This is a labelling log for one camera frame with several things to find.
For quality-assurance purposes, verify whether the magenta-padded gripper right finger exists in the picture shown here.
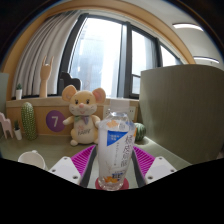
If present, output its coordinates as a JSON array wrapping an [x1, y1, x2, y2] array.
[[131, 145, 178, 188]]

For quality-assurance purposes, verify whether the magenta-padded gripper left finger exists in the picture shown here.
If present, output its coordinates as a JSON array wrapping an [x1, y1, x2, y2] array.
[[48, 144, 100, 188]]

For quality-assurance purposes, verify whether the clear plastic drink bottle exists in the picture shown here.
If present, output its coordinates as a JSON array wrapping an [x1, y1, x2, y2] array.
[[96, 98, 137, 192]]

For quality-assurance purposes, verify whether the pale yellow paper cup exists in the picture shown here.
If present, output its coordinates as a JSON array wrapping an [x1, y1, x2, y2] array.
[[17, 149, 48, 171]]

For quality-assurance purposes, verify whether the flat round red coaster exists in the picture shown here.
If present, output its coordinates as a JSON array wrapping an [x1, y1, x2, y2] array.
[[94, 176, 130, 192]]

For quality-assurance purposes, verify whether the round green cactus ornament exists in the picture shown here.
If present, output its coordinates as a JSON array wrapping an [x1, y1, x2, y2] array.
[[133, 122, 147, 142]]

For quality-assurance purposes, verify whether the cream mouse plush toy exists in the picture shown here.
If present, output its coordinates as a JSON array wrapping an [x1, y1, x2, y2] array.
[[61, 84, 107, 147]]

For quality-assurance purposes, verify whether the round purple number sticker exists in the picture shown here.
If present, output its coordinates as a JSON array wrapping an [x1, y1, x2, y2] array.
[[45, 110, 67, 132]]

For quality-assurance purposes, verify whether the small plant in white pot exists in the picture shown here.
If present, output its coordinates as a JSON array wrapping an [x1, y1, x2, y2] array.
[[15, 83, 24, 101], [13, 119, 23, 141]]

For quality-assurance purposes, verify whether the tall green cactus ornament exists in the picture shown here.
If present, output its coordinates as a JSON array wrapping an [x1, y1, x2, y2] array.
[[20, 101, 39, 141]]

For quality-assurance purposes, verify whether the grey-green desk divider panel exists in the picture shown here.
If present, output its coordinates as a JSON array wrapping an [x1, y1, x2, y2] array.
[[0, 72, 10, 102], [138, 64, 224, 165]]

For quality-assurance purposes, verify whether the pink horse figure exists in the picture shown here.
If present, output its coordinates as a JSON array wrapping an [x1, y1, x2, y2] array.
[[0, 111, 14, 140]]

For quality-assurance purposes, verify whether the black horse figure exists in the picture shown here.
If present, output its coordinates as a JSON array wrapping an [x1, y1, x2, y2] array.
[[59, 71, 82, 96]]

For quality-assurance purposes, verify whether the wooden hand figure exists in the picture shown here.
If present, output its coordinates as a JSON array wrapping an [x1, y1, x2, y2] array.
[[39, 55, 55, 99]]

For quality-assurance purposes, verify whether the dark-framed window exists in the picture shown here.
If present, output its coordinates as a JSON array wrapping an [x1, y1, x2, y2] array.
[[58, 13, 184, 100]]

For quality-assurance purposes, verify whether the grey pleated curtain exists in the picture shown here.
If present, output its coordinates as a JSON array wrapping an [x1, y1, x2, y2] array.
[[11, 10, 83, 99]]

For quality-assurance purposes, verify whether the white wall socket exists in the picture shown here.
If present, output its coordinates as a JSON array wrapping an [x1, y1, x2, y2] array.
[[128, 105, 138, 122], [102, 105, 112, 121]]

